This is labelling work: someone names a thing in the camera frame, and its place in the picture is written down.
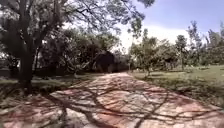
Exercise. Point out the red brick path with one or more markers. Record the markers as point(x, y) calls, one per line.
point(116, 100)

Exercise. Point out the dense group of trees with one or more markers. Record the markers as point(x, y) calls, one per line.
point(76, 50)

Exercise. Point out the row of small trees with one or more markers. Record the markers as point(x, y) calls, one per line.
point(150, 53)

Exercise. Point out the shaded grass strip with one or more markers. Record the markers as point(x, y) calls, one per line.
point(50, 83)

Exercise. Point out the large dark-trunked tree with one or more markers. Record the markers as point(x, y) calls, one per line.
point(26, 68)

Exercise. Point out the grass with fallen leaves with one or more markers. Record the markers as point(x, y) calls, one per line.
point(200, 80)

